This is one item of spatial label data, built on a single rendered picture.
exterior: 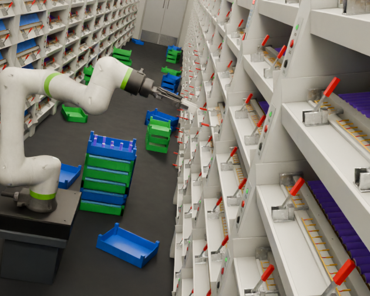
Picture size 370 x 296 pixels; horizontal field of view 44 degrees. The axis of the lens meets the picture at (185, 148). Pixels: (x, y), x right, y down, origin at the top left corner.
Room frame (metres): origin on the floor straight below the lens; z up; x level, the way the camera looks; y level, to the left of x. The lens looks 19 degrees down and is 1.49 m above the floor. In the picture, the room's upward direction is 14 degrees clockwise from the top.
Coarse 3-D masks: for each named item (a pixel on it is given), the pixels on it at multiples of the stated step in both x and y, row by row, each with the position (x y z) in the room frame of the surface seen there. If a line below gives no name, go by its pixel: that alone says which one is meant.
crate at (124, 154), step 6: (90, 132) 2.80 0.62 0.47; (90, 138) 2.81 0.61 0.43; (102, 138) 2.84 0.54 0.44; (108, 138) 2.84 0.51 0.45; (90, 144) 2.63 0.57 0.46; (96, 144) 2.79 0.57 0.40; (108, 144) 2.84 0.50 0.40; (114, 144) 2.85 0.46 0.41; (126, 144) 2.87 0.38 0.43; (132, 144) 2.86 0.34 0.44; (90, 150) 2.63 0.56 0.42; (96, 150) 2.64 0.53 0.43; (102, 150) 2.65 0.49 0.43; (108, 150) 2.65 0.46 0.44; (114, 150) 2.66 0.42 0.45; (120, 150) 2.67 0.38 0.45; (126, 150) 2.82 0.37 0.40; (132, 150) 2.85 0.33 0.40; (108, 156) 2.65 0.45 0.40; (114, 156) 2.66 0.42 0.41; (120, 156) 2.67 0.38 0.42; (126, 156) 2.67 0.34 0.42; (132, 156) 2.68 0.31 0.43
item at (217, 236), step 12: (204, 192) 1.64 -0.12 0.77; (216, 192) 1.64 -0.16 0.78; (204, 204) 1.59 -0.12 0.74; (216, 204) 1.48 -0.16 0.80; (216, 216) 1.48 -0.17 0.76; (216, 228) 1.41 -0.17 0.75; (216, 240) 1.33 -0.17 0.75; (228, 240) 1.33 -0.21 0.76; (216, 252) 1.22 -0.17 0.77; (216, 264) 1.19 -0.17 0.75; (216, 276) 1.13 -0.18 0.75
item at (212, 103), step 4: (208, 100) 2.34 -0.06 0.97; (212, 100) 2.34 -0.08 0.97; (216, 100) 2.34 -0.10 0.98; (220, 100) 2.34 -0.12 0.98; (208, 104) 2.34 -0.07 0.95; (212, 104) 2.34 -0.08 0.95; (216, 104) 2.34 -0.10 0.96; (224, 104) 2.33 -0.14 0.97; (208, 108) 2.33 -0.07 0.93; (212, 108) 2.32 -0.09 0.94; (208, 112) 2.25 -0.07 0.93; (208, 116) 2.31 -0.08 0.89; (212, 116) 2.17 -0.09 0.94; (216, 116) 2.16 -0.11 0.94; (212, 120) 2.10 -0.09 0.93; (216, 120) 2.09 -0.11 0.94; (220, 120) 2.09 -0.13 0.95; (212, 124) 2.04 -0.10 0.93; (216, 124) 2.03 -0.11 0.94; (212, 128) 1.97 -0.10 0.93; (212, 132) 1.92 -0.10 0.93; (212, 136) 1.94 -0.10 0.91; (216, 136) 1.74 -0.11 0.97
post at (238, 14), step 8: (240, 8) 2.35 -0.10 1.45; (232, 16) 2.34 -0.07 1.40; (240, 16) 2.35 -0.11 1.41; (224, 48) 2.34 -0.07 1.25; (224, 56) 2.34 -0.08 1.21; (232, 56) 2.35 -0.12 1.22; (216, 72) 2.37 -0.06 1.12; (216, 80) 2.34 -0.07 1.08; (216, 88) 2.34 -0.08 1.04; (216, 96) 2.34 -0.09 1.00; (208, 120) 2.34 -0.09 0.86; (208, 128) 2.35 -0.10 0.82; (200, 160) 2.35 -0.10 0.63; (184, 192) 2.43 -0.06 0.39; (176, 224) 2.43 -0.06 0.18
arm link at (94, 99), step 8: (56, 80) 1.90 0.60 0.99; (64, 80) 1.88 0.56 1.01; (72, 80) 1.87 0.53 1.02; (56, 88) 1.87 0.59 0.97; (64, 88) 1.83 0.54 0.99; (72, 88) 1.80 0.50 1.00; (80, 88) 1.76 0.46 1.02; (88, 88) 1.71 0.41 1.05; (96, 88) 1.69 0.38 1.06; (104, 88) 1.70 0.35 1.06; (56, 96) 1.88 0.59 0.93; (64, 96) 1.83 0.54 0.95; (72, 96) 1.77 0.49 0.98; (80, 96) 1.71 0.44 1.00; (88, 96) 1.68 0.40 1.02; (96, 96) 1.68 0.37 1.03; (104, 96) 1.70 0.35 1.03; (80, 104) 1.71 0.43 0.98; (88, 104) 1.67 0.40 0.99; (96, 104) 1.68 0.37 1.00; (104, 104) 1.70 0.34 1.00; (88, 112) 1.69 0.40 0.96; (96, 112) 1.69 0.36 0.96
